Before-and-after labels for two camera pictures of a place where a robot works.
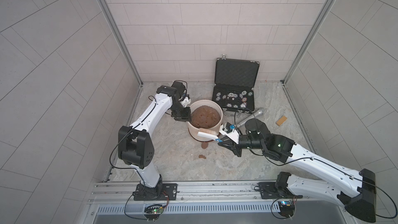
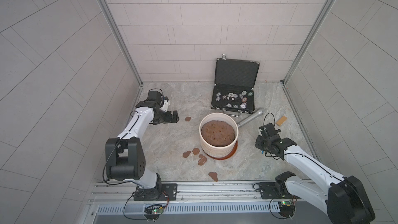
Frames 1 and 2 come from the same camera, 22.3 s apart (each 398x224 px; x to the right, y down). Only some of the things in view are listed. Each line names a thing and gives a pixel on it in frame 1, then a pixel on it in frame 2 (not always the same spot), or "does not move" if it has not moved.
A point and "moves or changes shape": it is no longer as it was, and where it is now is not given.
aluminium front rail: [220, 193] does not move
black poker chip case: [234, 82] does not move
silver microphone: [260, 111] does not move
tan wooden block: [281, 121] does not move
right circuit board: [287, 208] does not move
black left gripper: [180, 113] → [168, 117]
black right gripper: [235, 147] → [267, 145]
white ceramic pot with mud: [207, 114] moves or changes shape
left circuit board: [153, 211] does not move
